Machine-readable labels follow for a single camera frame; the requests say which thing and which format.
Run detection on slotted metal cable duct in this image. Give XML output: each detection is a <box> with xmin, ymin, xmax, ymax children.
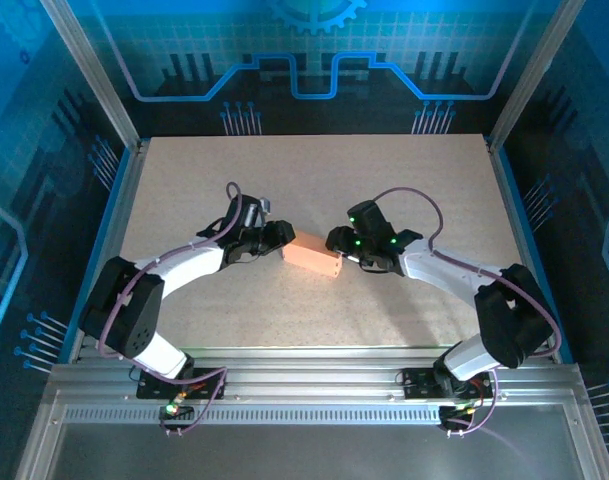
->
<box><xmin>63</xmin><ymin>405</ymin><xmax>443</xmax><ymax>426</ymax></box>

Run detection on brown cardboard paper box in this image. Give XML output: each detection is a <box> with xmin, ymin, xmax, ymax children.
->
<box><xmin>282</xmin><ymin>230</ymin><xmax>345</xmax><ymax>281</ymax></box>

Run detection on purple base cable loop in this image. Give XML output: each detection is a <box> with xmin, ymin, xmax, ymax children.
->
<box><xmin>443</xmin><ymin>370</ymin><xmax>540</xmax><ymax>466</ymax></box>
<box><xmin>157</xmin><ymin>355</ymin><xmax>231</xmax><ymax>437</ymax></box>

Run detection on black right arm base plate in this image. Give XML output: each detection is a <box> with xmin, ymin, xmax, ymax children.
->
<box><xmin>401</xmin><ymin>367</ymin><xmax>494</xmax><ymax>401</ymax></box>

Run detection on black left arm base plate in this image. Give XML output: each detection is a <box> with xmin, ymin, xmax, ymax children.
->
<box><xmin>136</xmin><ymin>367</ymin><xmax>229</xmax><ymax>401</ymax></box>

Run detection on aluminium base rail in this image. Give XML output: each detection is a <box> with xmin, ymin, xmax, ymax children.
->
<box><xmin>46</xmin><ymin>347</ymin><xmax>585</xmax><ymax>406</ymax></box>

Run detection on aluminium side rail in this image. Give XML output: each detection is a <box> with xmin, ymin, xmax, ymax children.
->
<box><xmin>67</xmin><ymin>138</ymin><xmax>150</xmax><ymax>364</ymax></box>
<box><xmin>485</xmin><ymin>134</ymin><xmax>560</xmax><ymax>364</ymax></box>

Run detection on aluminium frame post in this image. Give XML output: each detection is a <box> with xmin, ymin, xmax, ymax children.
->
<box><xmin>38</xmin><ymin>0</ymin><xmax>144</xmax><ymax>151</ymax></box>
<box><xmin>485</xmin><ymin>0</ymin><xmax>589</xmax><ymax>151</ymax></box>

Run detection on circuit board with lights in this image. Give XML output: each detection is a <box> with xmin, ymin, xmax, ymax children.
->
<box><xmin>437</xmin><ymin>399</ymin><xmax>480</xmax><ymax>426</ymax></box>
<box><xmin>159</xmin><ymin>391</ymin><xmax>196</xmax><ymax>420</ymax></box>

